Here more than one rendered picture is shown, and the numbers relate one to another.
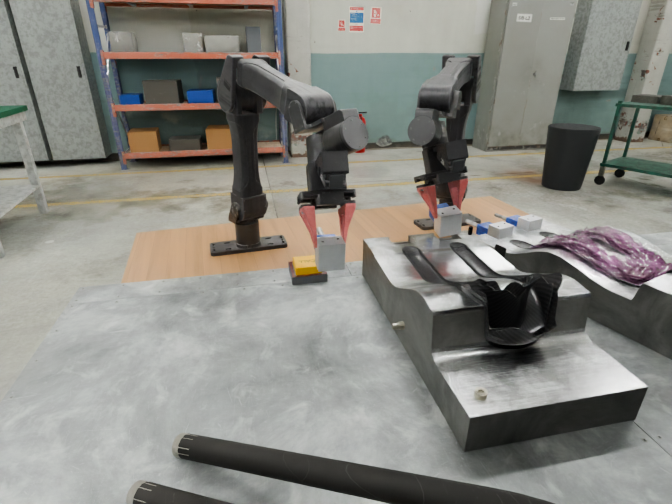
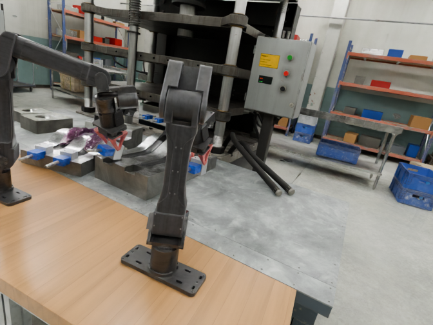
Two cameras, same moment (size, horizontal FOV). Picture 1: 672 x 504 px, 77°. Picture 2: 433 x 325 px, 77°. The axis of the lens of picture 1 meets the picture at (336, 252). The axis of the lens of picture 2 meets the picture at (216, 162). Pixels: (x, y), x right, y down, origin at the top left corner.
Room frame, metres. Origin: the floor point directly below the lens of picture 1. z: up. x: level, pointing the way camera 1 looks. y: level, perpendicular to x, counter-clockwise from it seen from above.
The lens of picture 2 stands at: (1.39, 0.61, 1.26)
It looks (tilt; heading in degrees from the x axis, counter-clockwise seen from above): 19 degrees down; 218
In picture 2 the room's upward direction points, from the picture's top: 10 degrees clockwise
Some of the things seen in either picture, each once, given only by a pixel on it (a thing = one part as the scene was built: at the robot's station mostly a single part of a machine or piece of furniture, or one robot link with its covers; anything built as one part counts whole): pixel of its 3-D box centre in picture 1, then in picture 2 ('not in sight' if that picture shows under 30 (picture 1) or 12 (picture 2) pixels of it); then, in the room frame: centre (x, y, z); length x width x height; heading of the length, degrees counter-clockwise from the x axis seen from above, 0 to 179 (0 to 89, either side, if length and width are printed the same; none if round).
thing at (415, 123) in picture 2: not in sight; (383, 104); (-5.51, -0.46, 1.14); 2.06 x 0.65 x 2.27; 102
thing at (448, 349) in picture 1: (469, 297); (164, 157); (0.65, -0.24, 0.87); 0.50 x 0.26 x 0.14; 12
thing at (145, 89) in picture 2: not in sight; (179, 104); (-0.09, -0.99, 0.96); 1.29 x 0.83 x 0.18; 102
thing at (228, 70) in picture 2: not in sight; (183, 72); (-0.09, -0.99, 1.20); 1.29 x 0.83 x 0.19; 102
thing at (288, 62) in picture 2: not in sight; (258, 164); (-0.07, -0.18, 0.74); 0.31 x 0.22 x 1.47; 102
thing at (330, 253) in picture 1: (325, 242); (191, 168); (0.76, 0.02, 0.93); 0.13 x 0.05 x 0.05; 12
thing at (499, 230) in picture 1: (485, 228); (60, 161); (1.02, -0.39, 0.86); 0.13 x 0.05 x 0.05; 29
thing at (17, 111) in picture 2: not in sight; (31, 115); (0.85, -1.22, 0.83); 0.17 x 0.13 x 0.06; 12
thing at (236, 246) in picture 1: (247, 233); (164, 256); (1.03, 0.23, 0.84); 0.20 x 0.07 x 0.08; 107
